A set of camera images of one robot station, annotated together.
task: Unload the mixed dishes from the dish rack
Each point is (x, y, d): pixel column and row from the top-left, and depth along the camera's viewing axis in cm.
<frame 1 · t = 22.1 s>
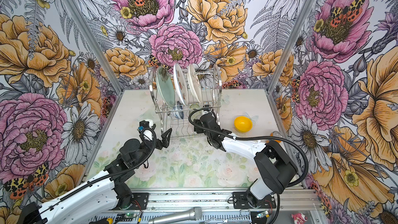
left hand: (163, 130, 77), fingers open
right hand: (199, 124, 88), fingers open
yellow plastic bowl: (243, 124, 101), point 4 cm above the table

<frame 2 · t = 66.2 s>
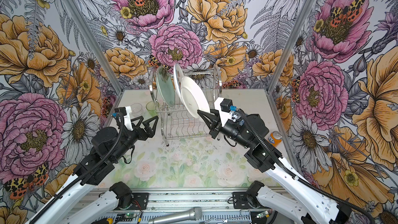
left hand: (150, 122, 67), fingers open
right hand: (199, 115, 56), fingers closed
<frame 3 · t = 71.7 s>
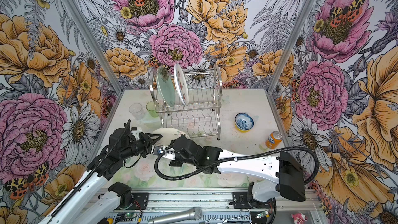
left hand: (161, 141, 74), fingers open
right hand: (166, 151, 69), fingers closed
blue white porcelain bowl: (244, 121, 101), point 4 cm above the table
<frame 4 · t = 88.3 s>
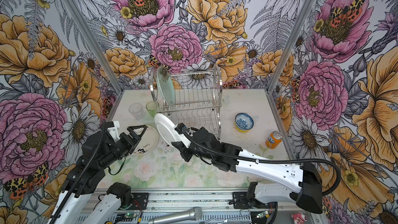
left hand: (144, 137, 68), fingers open
right hand: (175, 147, 66), fingers closed
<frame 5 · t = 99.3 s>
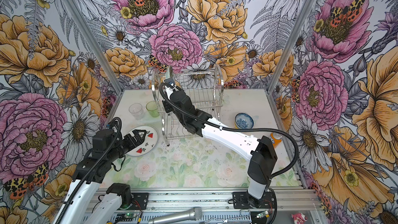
left hand: (140, 140, 74), fingers open
right hand: (168, 95, 73), fingers open
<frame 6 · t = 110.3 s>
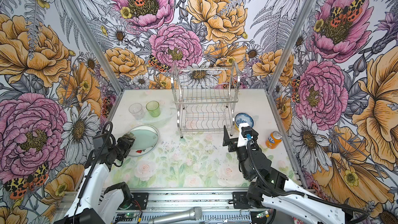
left hand: (134, 146, 84), fingers open
right hand: (233, 129, 67), fingers open
